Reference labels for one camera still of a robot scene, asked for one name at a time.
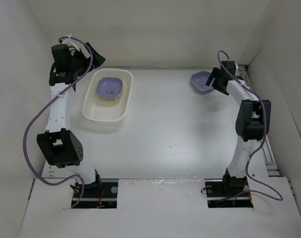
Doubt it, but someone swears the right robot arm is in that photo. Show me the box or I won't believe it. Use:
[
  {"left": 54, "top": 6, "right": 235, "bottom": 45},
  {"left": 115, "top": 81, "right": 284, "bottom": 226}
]
[{"left": 205, "top": 60, "right": 271, "bottom": 197}]

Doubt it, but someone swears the white perforated plastic bin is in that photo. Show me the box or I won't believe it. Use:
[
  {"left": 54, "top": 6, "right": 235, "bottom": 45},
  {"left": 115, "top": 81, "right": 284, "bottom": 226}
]
[{"left": 82, "top": 68, "right": 133, "bottom": 126}]

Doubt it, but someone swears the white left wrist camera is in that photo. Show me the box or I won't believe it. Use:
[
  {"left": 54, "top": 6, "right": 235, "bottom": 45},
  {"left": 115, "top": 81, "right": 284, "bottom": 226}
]
[{"left": 62, "top": 34, "right": 80, "bottom": 51}]

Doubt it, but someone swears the yellow panda plate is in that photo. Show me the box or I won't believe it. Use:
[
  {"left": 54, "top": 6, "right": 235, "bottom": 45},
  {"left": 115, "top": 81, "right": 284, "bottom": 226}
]
[{"left": 99, "top": 98, "right": 121, "bottom": 102}]

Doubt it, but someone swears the purple panda plate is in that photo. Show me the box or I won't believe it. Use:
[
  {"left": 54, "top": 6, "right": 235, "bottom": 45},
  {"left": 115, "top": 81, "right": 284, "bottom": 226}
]
[
  {"left": 190, "top": 71, "right": 213, "bottom": 94},
  {"left": 96, "top": 77, "right": 123, "bottom": 98}
]

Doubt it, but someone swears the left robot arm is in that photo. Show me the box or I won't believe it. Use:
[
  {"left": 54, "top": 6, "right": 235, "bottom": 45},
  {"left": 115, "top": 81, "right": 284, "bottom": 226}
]
[{"left": 37, "top": 37, "right": 105, "bottom": 197}]

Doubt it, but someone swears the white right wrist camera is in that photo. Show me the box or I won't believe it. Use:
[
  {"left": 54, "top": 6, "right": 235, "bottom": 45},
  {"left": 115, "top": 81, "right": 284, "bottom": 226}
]
[{"left": 234, "top": 63, "right": 240, "bottom": 76}]

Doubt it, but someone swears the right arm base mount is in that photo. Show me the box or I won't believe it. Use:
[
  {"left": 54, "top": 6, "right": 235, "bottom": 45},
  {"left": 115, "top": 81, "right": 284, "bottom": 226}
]
[{"left": 201, "top": 174, "right": 253, "bottom": 208}]

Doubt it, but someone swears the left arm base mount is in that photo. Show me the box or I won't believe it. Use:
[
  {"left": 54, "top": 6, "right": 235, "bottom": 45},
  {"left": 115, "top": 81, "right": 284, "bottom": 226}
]
[{"left": 70, "top": 171, "right": 119, "bottom": 209}]

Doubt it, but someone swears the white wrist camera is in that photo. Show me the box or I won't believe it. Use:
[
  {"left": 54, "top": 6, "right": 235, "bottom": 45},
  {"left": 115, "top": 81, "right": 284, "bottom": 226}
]
[
  {"left": 62, "top": 34, "right": 80, "bottom": 51},
  {"left": 234, "top": 63, "right": 240, "bottom": 76}
]

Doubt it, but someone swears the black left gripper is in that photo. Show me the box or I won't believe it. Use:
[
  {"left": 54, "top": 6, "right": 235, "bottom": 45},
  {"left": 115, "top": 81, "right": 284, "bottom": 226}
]
[{"left": 70, "top": 43, "right": 105, "bottom": 76}]

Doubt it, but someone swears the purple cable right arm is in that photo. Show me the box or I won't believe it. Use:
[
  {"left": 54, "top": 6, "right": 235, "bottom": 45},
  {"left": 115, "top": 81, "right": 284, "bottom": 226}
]
[{"left": 217, "top": 50, "right": 284, "bottom": 201}]

